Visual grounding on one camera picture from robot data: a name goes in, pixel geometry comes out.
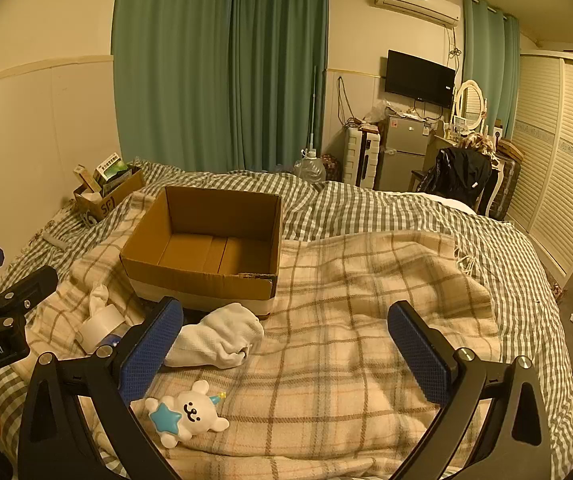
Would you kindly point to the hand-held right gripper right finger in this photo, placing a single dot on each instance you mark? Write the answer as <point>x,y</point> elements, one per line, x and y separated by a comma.
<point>419,355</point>

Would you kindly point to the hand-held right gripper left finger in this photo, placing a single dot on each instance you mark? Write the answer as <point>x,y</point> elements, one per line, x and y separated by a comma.
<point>150,347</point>

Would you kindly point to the beige tape roll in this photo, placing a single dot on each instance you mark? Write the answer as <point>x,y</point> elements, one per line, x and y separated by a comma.
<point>97,327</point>

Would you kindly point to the white sock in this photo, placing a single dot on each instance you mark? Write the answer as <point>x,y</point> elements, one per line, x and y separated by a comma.
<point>211,340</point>

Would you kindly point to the white bear toy blue star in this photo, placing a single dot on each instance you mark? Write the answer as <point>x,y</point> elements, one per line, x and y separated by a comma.
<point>194,410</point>

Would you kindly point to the large cardboard box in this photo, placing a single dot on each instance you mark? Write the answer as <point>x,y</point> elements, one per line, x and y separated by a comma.
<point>194,220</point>

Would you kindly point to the small white cloth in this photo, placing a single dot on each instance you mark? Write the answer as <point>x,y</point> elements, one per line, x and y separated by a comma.
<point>99,300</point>

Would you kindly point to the beige plaid blanket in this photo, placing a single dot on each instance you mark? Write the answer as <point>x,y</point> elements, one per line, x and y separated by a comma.
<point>336,350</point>

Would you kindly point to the tan slim carton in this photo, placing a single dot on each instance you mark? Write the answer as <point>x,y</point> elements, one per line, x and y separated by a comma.
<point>86,180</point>

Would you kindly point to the small cardboard box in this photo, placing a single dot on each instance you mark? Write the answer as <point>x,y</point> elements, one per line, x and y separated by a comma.
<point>116,195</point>

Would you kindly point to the green printed carton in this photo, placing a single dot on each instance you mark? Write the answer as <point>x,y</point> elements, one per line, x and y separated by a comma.
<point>112,169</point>

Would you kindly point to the white chair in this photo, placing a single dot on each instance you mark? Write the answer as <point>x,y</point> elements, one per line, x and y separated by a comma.
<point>494,185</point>

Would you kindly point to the black jacket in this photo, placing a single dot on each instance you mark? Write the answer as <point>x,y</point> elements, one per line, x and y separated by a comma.
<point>459,172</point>

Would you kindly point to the brown suitcase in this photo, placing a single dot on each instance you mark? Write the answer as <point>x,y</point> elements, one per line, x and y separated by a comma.
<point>509,185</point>

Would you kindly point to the silver small fridge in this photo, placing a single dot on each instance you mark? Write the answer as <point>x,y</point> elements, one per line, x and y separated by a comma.
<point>404,152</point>

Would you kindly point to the white ribbed suitcase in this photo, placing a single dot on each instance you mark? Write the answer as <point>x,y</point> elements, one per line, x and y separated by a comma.
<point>359,157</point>

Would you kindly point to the dark patterned bag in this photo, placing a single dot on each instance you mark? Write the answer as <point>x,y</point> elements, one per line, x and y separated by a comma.
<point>330,166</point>

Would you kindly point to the clear large water bottle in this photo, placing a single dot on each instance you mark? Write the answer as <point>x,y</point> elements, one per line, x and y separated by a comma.
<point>310,169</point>

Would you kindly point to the white louvred wardrobe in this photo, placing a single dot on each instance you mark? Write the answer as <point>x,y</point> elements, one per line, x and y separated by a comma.
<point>561,160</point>

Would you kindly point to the clear plastic bag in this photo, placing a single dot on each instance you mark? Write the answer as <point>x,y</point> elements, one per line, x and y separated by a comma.
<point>377,110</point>

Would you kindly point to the white oval mirror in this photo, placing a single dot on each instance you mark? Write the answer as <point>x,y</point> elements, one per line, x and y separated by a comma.
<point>470,102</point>

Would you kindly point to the green curtain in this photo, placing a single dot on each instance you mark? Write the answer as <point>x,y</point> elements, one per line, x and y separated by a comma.
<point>171,60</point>
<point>489,60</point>
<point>279,70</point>

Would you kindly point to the white pole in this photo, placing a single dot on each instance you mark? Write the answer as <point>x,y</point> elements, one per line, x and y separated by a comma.
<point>312,110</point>

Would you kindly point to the white air conditioner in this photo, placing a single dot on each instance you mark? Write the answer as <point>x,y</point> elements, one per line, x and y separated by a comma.
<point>416,2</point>

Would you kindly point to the black wall television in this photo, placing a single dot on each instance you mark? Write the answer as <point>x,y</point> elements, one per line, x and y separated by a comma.
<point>419,79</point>

